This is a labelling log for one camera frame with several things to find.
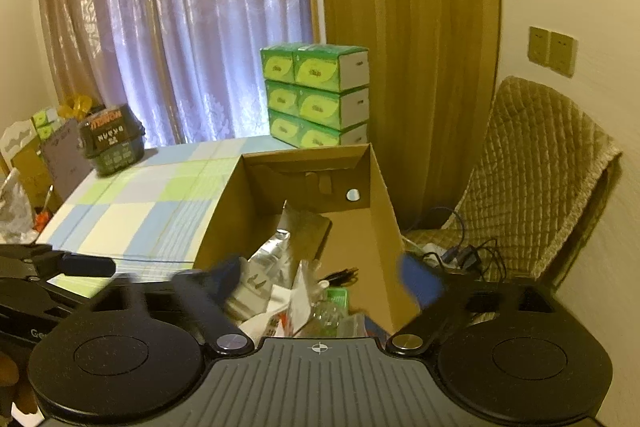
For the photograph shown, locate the green white medicine box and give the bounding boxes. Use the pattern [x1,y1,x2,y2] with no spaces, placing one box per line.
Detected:
[324,286,349,313]

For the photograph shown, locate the stack of green tissue packs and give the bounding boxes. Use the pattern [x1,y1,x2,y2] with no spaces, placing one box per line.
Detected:
[260,43,370,148]

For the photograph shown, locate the cardboard sheet purple paper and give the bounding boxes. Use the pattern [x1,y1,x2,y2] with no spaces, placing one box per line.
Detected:
[10,119,91,211]

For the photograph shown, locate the black cables on chair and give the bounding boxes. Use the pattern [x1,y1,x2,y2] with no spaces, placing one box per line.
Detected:
[414,206,501,281]

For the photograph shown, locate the silver foil pouch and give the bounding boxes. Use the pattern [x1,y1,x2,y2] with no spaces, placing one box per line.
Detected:
[248,202,332,288]

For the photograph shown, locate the checked tablecloth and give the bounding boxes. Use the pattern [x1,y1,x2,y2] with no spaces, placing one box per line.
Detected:
[39,135,286,282]

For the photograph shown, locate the person left hand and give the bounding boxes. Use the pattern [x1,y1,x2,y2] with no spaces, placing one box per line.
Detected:
[1,338,38,418]

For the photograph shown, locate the double wall socket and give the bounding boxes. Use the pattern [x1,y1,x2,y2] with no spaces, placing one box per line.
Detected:
[527,26,578,78]

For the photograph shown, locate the white adapter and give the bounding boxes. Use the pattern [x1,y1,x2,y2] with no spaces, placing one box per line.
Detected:
[240,260,326,343]

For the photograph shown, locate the open cardboard box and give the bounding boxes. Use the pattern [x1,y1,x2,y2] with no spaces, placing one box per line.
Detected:
[194,145,419,333]

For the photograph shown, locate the brown curtain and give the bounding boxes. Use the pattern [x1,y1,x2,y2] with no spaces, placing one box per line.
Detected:
[323,0,501,230]

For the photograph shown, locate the clear box blue label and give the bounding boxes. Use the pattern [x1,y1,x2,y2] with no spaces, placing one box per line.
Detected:
[304,301,367,338]

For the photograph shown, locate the black audio cable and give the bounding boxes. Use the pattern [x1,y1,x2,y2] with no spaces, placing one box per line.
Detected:
[316,265,360,287]

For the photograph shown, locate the white plastic bag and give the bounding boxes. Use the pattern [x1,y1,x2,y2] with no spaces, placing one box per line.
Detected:
[0,168,39,245]

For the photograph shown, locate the white chair back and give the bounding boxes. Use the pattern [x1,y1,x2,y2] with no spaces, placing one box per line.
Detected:
[0,119,38,174]

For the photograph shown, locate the purple curtain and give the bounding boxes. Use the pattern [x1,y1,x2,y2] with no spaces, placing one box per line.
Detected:
[39,0,311,146]

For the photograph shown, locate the quilted brown chair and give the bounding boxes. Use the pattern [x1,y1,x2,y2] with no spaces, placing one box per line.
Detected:
[407,77,622,288]

